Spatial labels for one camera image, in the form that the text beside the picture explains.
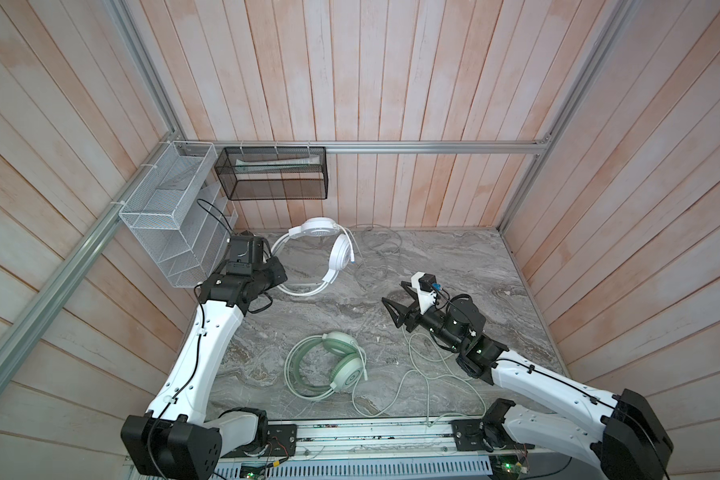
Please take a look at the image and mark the black mesh basket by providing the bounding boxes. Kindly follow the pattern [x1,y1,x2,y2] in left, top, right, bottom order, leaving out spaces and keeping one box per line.
[214,146,329,201]

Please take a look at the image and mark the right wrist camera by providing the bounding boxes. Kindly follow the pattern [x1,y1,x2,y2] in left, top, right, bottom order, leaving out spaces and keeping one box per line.
[411,272,438,314]

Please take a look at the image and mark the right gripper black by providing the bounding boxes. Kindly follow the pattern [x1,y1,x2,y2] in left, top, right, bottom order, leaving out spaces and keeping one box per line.
[386,281,464,353]

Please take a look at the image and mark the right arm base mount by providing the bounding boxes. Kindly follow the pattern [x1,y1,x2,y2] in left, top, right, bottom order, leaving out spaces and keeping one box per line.
[450,399,536,452]

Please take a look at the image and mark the aluminium frame bar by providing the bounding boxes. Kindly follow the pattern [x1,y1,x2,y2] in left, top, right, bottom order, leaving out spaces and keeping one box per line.
[186,140,551,155]

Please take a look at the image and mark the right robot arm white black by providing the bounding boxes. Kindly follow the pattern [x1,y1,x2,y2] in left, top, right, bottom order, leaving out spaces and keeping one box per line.
[382,273,674,479]

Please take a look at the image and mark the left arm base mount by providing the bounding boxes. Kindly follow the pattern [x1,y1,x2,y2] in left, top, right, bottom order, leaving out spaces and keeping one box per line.
[222,423,298,459]

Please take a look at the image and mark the white wire mesh shelf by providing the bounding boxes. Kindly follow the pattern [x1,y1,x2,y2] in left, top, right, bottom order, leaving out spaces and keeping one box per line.
[120,141,238,289]

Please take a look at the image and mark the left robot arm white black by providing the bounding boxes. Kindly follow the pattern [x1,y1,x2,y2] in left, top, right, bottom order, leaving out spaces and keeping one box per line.
[120,232,287,479]

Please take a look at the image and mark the white headphones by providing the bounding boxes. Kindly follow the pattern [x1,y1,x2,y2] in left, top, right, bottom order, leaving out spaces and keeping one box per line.
[271,217,355,298]

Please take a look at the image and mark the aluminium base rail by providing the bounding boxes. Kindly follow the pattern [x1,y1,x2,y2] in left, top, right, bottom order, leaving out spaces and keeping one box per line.
[122,415,622,480]

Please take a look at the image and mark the green headphones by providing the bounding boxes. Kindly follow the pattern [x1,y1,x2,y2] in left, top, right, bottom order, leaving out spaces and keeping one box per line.
[284,331,368,402]

